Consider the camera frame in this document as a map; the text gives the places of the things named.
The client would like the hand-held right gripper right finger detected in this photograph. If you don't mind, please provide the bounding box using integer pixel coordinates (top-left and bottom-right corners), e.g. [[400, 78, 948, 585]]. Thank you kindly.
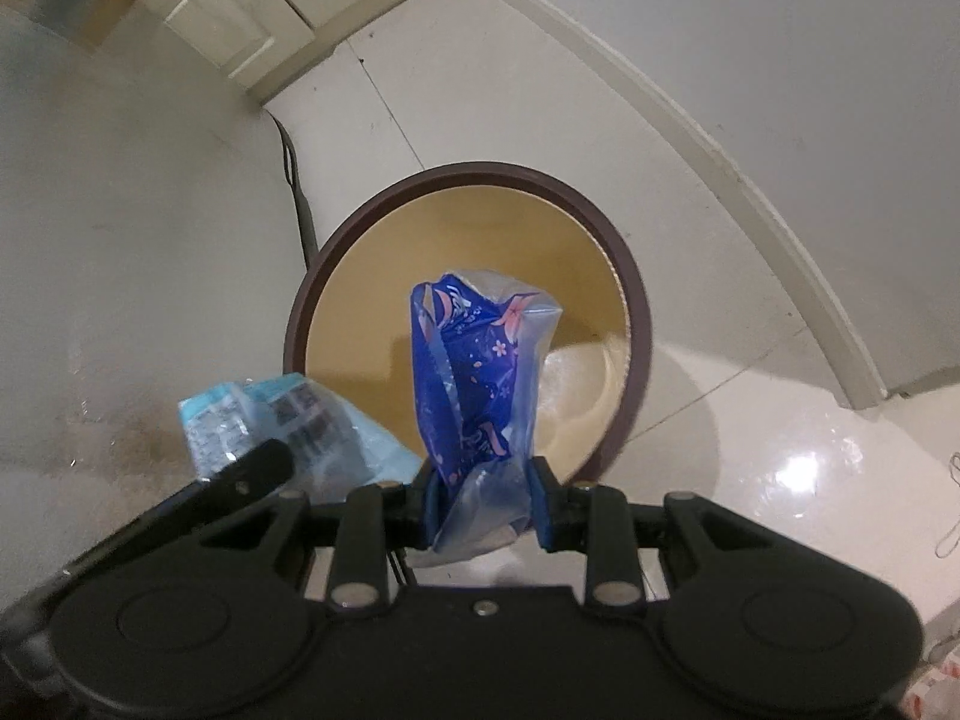
[[525, 456, 758, 608]]

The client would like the black cord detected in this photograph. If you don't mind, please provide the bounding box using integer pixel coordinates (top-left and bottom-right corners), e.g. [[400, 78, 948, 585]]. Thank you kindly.
[[279, 120, 321, 269]]

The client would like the light blue plastic packet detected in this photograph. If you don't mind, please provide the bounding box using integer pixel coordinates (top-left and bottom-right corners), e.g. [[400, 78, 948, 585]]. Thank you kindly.
[[178, 373, 425, 503]]

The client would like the brown rimmed round bin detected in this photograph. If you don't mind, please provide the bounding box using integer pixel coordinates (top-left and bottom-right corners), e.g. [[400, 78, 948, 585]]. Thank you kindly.
[[283, 161, 653, 488]]

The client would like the cream panelled cabinet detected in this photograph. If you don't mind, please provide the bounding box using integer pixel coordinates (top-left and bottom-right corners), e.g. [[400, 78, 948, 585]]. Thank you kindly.
[[139, 0, 458, 102]]

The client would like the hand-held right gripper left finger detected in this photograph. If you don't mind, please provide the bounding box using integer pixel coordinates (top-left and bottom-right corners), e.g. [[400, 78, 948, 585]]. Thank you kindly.
[[196, 457, 451, 612]]

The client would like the blue floral plastic wrapper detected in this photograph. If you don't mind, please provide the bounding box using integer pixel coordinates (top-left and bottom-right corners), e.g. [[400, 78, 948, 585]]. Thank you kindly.
[[409, 270, 563, 567]]

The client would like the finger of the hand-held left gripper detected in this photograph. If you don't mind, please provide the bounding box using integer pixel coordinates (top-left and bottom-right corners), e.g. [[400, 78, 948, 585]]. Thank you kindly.
[[64, 439, 295, 578]]

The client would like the red white plastic bag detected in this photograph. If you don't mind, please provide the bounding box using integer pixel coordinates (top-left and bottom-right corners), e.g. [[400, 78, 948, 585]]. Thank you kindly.
[[904, 664, 960, 720]]

